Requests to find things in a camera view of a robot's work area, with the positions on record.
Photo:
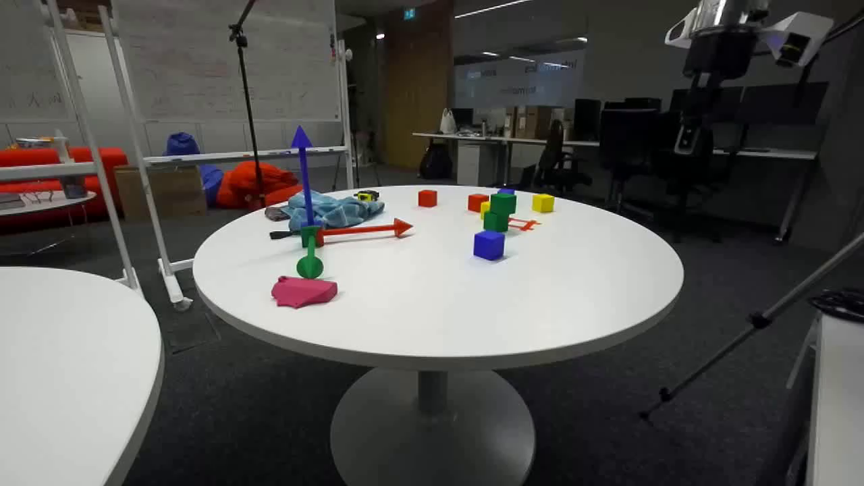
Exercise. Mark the rolling whiteboard with tray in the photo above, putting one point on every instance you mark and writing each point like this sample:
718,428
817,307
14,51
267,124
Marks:
44,170

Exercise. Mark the long white office desk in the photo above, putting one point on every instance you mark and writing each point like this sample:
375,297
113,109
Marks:
476,136

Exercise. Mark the pink flat toy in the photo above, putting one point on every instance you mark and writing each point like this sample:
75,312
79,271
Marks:
304,293

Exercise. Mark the red beanbag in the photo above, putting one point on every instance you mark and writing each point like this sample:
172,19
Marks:
259,183

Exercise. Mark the long ceiling light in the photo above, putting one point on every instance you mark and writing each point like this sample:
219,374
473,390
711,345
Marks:
491,9

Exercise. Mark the small round white table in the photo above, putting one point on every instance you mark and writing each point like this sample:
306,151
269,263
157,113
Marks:
37,202

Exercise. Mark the blue beanbag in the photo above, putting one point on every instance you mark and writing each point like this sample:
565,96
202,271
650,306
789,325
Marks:
183,144

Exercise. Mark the blue axis arrow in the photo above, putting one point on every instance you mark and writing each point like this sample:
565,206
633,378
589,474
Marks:
304,178

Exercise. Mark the black camera tripod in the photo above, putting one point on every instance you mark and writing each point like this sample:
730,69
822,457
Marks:
761,316

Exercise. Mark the red cube block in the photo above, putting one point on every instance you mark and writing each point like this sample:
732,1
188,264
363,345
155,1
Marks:
427,197
476,202

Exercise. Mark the small black flat object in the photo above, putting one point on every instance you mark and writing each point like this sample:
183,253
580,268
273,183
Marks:
276,214

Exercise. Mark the green ball toy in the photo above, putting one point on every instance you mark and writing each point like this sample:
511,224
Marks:
309,264

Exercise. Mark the yellow cube block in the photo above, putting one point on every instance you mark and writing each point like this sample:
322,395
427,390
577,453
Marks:
545,202
485,206

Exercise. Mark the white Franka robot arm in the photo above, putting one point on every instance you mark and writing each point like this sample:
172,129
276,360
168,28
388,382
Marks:
719,12

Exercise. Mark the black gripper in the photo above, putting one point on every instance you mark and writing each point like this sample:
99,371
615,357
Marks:
692,139

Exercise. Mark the white table pedestal base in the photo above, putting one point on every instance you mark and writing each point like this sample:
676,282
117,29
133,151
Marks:
434,433

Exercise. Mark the white round side table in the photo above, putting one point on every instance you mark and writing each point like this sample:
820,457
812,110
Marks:
64,360

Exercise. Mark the cardboard box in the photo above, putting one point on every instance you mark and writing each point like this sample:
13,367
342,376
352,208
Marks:
163,189

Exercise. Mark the black computer monitor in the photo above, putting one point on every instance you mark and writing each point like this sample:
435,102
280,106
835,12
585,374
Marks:
587,117

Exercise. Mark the blue cube block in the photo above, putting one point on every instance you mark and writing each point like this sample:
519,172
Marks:
507,189
491,245

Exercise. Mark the green cube block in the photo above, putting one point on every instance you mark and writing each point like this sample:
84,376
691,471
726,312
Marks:
496,221
507,202

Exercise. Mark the white robot stand table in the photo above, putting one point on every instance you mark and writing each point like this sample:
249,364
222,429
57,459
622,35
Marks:
838,406

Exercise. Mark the light blue crumpled cloth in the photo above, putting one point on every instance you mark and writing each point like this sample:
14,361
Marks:
337,212

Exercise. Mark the yellow black small object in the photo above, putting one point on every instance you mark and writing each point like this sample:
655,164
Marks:
365,195

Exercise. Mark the small orange plastic frame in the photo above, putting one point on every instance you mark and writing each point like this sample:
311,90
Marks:
522,224

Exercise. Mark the red sofa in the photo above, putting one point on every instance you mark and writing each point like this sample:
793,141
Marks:
28,158

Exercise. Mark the black office chair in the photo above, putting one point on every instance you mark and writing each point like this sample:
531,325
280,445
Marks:
557,158
631,144

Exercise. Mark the red axis arrow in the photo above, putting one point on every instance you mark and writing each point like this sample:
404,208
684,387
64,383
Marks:
360,232

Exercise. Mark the black microphone stand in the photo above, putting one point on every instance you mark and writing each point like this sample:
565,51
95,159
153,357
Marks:
249,109

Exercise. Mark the large rolling whiteboard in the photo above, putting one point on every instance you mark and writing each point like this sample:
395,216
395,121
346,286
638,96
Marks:
179,70

